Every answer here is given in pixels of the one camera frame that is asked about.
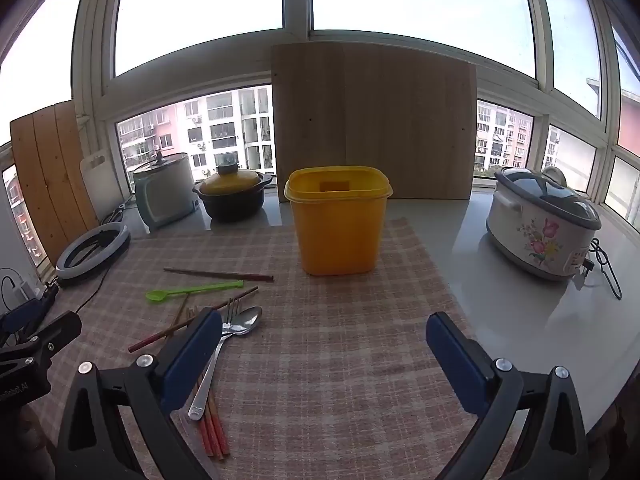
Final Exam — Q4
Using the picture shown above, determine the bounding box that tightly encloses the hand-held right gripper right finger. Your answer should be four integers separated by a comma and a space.
425, 311, 589, 480

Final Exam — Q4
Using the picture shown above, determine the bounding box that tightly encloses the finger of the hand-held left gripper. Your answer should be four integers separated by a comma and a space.
20, 311, 83, 357
0, 299, 52, 334

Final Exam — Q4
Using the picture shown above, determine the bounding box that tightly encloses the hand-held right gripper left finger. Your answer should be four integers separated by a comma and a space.
55, 307, 223, 480

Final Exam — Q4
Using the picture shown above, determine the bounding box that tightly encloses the metal fork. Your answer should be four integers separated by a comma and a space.
197, 297, 240, 396

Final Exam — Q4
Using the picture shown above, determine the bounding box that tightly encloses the metal spoon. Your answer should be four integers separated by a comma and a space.
188, 305, 264, 422

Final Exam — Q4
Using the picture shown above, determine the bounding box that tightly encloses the green plastic spoon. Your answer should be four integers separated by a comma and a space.
145, 281, 245, 304

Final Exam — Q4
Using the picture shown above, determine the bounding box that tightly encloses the yellow plastic container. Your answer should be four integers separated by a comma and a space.
284, 165, 394, 277

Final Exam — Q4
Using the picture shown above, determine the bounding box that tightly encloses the white power adapter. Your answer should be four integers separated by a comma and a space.
0, 270, 45, 311

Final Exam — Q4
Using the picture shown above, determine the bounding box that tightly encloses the plaid table mat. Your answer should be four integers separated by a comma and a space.
27, 217, 518, 480

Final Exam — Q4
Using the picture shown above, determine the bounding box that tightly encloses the pine wood board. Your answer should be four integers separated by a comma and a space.
10, 100, 99, 267

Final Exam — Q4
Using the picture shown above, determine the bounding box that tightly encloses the white plastic cutting board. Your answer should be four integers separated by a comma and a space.
80, 153, 127, 224

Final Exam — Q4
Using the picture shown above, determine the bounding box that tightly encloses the floral white slow cooker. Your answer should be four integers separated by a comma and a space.
485, 165, 603, 281

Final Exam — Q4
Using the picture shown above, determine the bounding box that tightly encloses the black clay pot yellow lid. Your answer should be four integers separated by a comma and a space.
192, 162, 275, 224

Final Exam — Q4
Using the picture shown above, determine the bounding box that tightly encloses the pale blue rice cooker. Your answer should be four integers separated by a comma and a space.
132, 151, 199, 231

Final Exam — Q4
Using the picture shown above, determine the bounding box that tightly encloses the light wooden board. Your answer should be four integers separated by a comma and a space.
271, 42, 479, 202

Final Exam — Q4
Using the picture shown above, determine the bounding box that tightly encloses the black ring light cable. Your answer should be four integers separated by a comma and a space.
70, 259, 119, 317

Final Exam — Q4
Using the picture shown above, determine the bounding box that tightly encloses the white ring light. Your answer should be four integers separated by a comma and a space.
54, 223, 132, 289

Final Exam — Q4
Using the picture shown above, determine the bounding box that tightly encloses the black slow cooker power cord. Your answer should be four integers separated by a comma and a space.
575, 237, 624, 301

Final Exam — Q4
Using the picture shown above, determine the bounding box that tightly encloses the white window frame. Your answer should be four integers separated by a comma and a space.
70, 0, 640, 241

